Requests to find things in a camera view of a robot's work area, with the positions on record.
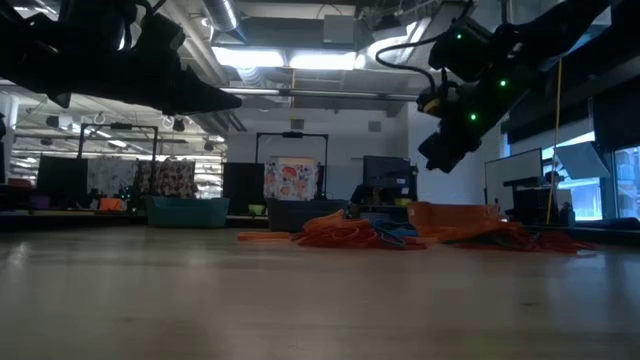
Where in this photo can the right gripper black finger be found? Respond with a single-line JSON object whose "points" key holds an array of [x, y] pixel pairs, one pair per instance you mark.
{"points": [[450, 152]]}

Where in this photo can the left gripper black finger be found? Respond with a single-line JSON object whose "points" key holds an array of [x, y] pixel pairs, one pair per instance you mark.
{"points": [[205, 97]]}

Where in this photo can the orange plastic basket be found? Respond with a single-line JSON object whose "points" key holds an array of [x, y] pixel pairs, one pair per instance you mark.
{"points": [[450, 217]]}

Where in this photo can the rubber band heap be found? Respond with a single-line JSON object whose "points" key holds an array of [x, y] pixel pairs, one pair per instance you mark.
{"points": [[345, 235], [525, 242]]}

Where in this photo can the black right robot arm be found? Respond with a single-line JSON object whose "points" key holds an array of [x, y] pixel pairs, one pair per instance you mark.
{"points": [[550, 30]]}

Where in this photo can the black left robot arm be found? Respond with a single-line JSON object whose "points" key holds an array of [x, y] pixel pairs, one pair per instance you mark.
{"points": [[30, 55]]}

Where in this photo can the orange rubber band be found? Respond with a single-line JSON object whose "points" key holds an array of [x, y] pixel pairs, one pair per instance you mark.
{"points": [[262, 236]]}

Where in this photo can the ceiling light panel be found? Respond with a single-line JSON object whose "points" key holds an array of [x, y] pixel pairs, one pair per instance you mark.
{"points": [[250, 57], [325, 61]]}

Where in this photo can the whiteboard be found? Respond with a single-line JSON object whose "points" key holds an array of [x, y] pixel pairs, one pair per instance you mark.
{"points": [[512, 172]]}

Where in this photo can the yellow green bowl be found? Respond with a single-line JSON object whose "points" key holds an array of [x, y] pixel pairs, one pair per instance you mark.
{"points": [[403, 202]]}

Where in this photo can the dark floral cloth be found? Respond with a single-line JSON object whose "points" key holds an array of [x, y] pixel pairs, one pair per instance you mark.
{"points": [[172, 179]]}

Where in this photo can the black equipment rack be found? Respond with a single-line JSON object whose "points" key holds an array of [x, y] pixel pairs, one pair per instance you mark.
{"points": [[530, 205]]}

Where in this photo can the teal plastic basket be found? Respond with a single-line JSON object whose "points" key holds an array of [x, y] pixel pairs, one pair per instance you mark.
{"points": [[187, 214]]}

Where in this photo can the bright floral cloth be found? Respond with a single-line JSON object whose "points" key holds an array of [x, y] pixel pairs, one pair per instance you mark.
{"points": [[290, 180]]}

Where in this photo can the white patterned cloth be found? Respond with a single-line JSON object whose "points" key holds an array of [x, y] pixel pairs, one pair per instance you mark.
{"points": [[112, 175]]}

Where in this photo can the white angled panel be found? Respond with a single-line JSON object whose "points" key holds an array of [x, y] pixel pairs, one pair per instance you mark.
{"points": [[580, 160]]}

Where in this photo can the orange container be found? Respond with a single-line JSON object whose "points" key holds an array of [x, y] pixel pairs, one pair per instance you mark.
{"points": [[110, 204]]}

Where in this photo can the grey ceiling box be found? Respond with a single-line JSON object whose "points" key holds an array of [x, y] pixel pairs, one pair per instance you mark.
{"points": [[339, 30]]}

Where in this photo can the blue plastic basket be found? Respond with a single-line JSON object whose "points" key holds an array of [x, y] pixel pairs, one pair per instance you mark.
{"points": [[300, 216]]}

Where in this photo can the black camera stand frame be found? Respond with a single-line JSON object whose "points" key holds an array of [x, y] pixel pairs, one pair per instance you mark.
{"points": [[292, 134], [120, 126]]}

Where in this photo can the silver ceiling duct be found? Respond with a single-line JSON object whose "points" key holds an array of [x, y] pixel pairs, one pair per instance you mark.
{"points": [[222, 17]]}

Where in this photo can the black aluminium table frame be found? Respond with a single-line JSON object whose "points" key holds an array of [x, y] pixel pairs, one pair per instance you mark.
{"points": [[75, 221]]}

